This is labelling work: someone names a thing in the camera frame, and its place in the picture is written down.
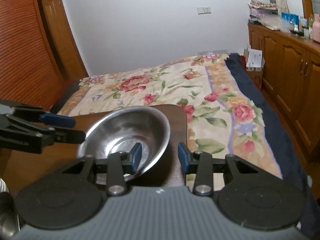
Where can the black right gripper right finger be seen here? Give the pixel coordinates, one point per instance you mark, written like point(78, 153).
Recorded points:
point(199, 163)

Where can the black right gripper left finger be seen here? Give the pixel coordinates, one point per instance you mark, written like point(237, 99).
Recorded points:
point(121, 163)

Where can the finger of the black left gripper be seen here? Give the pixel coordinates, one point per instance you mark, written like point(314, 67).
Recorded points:
point(50, 118)
point(60, 134)

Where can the large steel bowl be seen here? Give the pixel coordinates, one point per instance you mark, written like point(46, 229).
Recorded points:
point(122, 129)

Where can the wooden slatted wardrobe door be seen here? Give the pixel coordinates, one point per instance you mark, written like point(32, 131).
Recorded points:
point(31, 70)

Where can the floral bed blanket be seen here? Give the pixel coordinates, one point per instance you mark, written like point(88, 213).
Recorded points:
point(225, 113)

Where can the wooden sideboard cabinet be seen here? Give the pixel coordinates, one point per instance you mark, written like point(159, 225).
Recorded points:
point(291, 75)

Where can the stack of folded cloths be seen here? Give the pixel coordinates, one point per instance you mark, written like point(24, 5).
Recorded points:
point(263, 13)

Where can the blue box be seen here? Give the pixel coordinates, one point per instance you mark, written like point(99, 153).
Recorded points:
point(289, 21)

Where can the pink bottle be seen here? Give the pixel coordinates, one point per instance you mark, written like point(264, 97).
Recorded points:
point(316, 28)

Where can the white wall switch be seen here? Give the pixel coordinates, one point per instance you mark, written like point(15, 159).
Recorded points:
point(203, 10)

